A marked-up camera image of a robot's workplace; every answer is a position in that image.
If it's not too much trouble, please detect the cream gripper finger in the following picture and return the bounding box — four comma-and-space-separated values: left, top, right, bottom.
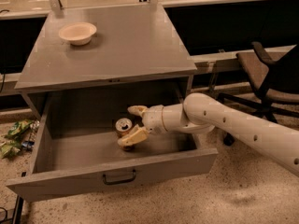
118, 124, 150, 147
127, 105, 148, 117

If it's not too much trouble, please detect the white bowl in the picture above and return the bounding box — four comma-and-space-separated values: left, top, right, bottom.
59, 22, 97, 46

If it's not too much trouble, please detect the blue snack packet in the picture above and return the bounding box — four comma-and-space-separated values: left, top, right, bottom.
21, 141, 35, 150

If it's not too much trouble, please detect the black drawer handle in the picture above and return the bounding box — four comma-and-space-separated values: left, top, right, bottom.
102, 169, 136, 186

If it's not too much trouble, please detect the grey open drawer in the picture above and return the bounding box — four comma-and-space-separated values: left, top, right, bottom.
7, 81, 218, 202

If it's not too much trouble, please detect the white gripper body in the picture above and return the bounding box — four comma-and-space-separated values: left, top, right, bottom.
142, 105, 164, 134

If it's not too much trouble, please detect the black office chair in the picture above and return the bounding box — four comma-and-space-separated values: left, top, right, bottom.
214, 41, 299, 147

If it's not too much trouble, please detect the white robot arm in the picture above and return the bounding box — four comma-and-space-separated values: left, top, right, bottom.
118, 93, 299, 175

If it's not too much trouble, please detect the green chip bag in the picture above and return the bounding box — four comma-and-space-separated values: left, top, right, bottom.
0, 141, 21, 159
5, 119, 33, 139

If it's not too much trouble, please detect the silver snack packet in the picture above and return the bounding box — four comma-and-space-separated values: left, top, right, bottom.
29, 120, 40, 141

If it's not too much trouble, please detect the orange soda can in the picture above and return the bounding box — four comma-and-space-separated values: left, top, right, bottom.
115, 118, 134, 151

